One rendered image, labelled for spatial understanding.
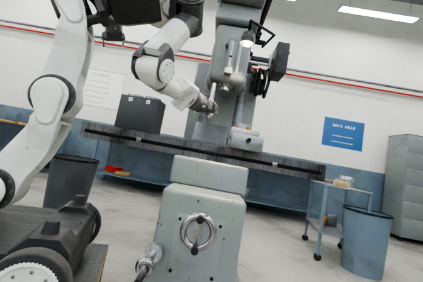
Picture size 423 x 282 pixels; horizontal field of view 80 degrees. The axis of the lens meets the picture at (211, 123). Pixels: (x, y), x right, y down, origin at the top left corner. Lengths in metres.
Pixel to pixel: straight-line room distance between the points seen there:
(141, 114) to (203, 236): 0.76
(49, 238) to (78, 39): 0.64
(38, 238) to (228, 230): 0.58
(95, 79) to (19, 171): 5.49
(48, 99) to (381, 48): 6.86
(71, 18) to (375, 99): 6.34
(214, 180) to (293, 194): 4.79
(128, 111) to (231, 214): 0.78
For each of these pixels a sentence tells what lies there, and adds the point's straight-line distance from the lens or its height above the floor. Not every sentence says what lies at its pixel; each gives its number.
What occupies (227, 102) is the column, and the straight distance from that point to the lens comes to 1.80.
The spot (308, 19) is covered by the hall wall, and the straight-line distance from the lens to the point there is 6.79.
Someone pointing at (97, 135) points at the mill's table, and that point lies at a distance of 1.40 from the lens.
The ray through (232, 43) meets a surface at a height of 1.50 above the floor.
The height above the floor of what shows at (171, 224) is 0.64.
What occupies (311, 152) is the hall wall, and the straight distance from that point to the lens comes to 5.97.
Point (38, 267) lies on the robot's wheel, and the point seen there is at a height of 0.57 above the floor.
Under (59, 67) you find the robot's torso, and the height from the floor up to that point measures 1.12.
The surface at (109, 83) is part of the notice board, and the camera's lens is 6.30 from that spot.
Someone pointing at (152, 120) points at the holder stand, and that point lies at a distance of 1.37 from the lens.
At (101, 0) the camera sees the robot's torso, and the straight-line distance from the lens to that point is 1.10.
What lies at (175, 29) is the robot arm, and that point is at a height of 1.30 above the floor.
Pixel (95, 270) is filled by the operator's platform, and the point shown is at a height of 0.40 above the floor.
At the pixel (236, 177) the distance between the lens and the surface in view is 1.14.
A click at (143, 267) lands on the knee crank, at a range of 0.87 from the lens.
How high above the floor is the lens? 0.91
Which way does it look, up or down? 7 degrees up
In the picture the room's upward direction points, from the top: 10 degrees clockwise
